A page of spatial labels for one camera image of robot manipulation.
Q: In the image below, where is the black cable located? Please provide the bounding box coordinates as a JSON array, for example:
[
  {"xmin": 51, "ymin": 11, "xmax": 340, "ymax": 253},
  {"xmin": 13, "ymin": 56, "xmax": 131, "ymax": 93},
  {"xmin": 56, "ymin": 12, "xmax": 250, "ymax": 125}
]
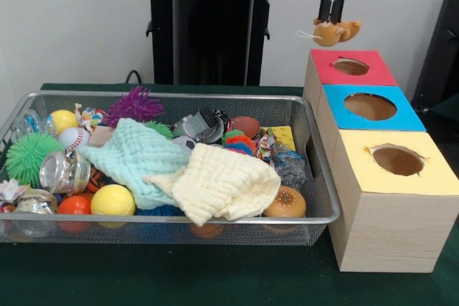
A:
[{"xmin": 125, "ymin": 69, "xmax": 143, "ymax": 85}]

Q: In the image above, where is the dark green table cloth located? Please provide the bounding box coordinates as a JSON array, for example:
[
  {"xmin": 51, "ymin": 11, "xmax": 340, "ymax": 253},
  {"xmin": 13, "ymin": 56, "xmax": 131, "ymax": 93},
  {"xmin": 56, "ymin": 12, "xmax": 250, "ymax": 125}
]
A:
[
  {"xmin": 421, "ymin": 102, "xmax": 459, "ymax": 135},
  {"xmin": 0, "ymin": 82, "xmax": 459, "ymax": 306}
]

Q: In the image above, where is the clear plastic jar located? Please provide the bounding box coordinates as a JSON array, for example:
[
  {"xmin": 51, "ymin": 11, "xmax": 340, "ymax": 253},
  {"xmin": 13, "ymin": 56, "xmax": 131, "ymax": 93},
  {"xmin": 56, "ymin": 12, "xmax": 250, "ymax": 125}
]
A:
[{"xmin": 39, "ymin": 150, "xmax": 91, "ymax": 194}]

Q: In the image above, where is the purple spiky ball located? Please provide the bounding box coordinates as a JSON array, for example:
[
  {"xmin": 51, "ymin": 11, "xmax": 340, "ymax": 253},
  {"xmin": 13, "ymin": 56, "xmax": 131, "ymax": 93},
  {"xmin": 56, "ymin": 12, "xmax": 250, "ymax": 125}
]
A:
[{"xmin": 103, "ymin": 85, "xmax": 166, "ymax": 128}]

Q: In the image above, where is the white baseball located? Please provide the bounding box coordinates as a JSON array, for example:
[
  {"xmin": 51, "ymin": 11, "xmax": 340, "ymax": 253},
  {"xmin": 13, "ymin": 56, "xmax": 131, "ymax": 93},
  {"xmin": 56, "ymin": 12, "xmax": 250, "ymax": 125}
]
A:
[{"xmin": 57, "ymin": 127, "xmax": 91, "ymax": 151}]

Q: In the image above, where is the large yellow ball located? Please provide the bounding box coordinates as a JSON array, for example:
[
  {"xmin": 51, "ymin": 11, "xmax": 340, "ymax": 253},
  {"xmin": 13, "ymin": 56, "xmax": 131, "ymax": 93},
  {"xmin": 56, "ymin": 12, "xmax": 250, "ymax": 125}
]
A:
[{"xmin": 90, "ymin": 184, "xmax": 136, "ymax": 216}]

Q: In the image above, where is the wooden box with three holes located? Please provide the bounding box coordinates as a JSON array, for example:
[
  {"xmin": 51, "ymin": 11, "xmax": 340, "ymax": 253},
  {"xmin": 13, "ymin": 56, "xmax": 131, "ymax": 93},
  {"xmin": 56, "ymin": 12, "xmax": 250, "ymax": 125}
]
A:
[{"xmin": 303, "ymin": 49, "xmax": 459, "ymax": 273}]

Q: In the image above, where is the mint green cloth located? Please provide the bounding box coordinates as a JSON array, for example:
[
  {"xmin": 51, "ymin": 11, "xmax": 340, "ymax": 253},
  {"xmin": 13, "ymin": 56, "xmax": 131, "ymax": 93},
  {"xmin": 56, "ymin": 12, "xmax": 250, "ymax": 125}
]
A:
[{"xmin": 76, "ymin": 118, "xmax": 191, "ymax": 210}]

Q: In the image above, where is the black upright panel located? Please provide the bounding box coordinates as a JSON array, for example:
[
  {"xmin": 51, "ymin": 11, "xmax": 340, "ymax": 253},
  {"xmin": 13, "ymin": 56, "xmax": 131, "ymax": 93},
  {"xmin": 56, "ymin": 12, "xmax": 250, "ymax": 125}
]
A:
[{"xmin": 411, "ymin": 0, "xmax": 459, "ymax": 110}]

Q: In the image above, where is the toy burger bun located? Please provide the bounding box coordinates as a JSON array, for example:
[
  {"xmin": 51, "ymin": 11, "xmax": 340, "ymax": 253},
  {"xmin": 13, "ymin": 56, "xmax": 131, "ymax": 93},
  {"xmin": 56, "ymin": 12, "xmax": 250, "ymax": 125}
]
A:
[{"xmin": 263, "ymin": 186, "xmax": 308, "ymax": 218}]

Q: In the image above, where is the cream cloth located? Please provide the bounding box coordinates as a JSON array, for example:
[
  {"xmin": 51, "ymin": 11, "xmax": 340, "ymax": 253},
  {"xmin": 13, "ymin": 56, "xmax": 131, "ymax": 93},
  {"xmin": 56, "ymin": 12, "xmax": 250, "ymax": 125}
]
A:
[{"xmin": 143, "ymin": 143, "xmax": 282, "ymax": 227}]

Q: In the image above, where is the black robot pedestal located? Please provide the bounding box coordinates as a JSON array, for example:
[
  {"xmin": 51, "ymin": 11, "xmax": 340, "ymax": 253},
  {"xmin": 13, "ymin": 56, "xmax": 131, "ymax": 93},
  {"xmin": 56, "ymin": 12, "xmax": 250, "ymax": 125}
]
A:
[{"xmin": 138, "ymin": 0, "xmax": 288, "ymax": 87}]

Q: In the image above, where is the orange ball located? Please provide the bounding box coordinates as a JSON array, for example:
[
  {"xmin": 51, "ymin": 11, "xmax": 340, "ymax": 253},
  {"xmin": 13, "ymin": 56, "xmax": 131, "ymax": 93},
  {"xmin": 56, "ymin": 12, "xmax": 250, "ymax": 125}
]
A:
[{"xmin": 57, "ymin": 195, "xmax": 93, "ymax": 216}]

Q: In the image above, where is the yellow toy cheese wedge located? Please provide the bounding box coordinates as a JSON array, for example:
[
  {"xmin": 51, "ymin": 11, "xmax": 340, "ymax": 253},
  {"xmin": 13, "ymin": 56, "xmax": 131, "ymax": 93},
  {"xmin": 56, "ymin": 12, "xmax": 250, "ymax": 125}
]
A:
[{"xmin": 267, "ymin": 125, "xmax": 297, "ymax": 153}]

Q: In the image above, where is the brown plush bear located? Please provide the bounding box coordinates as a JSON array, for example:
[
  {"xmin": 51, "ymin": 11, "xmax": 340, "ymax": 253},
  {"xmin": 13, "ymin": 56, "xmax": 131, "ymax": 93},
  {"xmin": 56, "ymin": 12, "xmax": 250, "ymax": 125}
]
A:
[{"xmin": 295, "ymin": 19, "xmax": 362, "ymax": 47}]

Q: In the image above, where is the large green spiky ball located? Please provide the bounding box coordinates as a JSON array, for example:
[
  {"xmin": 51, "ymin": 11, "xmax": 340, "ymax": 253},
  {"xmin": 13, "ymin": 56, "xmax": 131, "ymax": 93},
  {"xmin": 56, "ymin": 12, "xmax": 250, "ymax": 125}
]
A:
[{"xmin": 5, "ymin": 132, "xmax": 66, "ymax": 188}]

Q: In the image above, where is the silver mesh bin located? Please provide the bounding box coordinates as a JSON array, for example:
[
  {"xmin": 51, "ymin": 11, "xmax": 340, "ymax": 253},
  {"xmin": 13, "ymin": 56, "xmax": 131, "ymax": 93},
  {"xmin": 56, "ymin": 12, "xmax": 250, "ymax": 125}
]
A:
[{"xmin": 0, "ymin": 90, "xmax": 341, "ymax": 247}]

